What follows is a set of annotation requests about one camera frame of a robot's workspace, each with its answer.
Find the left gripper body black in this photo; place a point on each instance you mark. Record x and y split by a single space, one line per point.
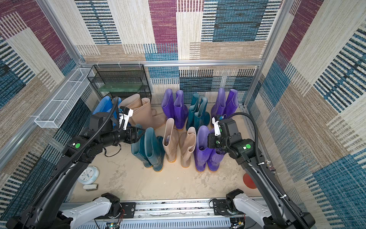
131 136

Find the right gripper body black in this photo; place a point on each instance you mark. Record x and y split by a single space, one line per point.
213 141

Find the purple short rain boot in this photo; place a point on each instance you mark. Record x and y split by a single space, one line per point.
202 151

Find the slim teal rain boot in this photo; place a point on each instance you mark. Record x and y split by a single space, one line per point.
138 150

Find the beige slim rain boot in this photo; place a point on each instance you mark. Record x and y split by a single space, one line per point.
144 116

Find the large teal rain boot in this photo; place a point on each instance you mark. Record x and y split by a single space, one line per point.
154 150

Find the blue rain boot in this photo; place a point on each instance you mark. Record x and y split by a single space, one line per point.
105 105
116 114

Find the beige tall rain boot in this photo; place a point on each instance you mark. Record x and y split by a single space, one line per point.
133 103

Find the beige short rain boot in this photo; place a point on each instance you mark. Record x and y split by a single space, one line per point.
171 140

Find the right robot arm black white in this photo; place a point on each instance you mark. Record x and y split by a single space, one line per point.
281 212

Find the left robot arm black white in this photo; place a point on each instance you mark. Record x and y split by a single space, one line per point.
105 129

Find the purple tall rain boot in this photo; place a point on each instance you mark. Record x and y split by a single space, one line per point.
167 103

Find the red pencil cup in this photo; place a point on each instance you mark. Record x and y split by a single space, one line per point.
248 181

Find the white round alarm clock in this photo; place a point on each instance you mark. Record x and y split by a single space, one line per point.
89 175

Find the small white grey box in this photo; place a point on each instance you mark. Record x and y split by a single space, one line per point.
90 187

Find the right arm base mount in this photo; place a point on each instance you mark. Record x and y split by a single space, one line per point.
226 207

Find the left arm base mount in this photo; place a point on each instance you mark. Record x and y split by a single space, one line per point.
123 210

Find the white wire mesh basket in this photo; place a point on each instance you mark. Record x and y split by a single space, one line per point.
60 106

